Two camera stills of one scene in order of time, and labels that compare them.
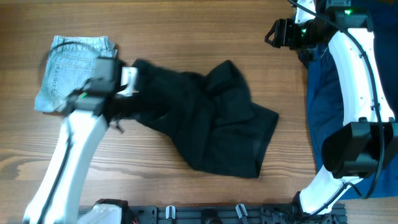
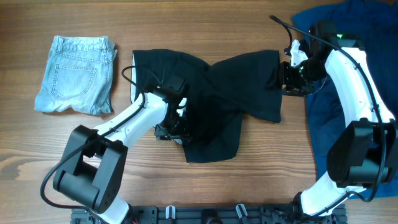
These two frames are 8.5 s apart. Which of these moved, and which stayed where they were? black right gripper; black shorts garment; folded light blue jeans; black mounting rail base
Moved: black right gripper; black shorts garment
Stayed: folded light blue jeans; black mounting rail base
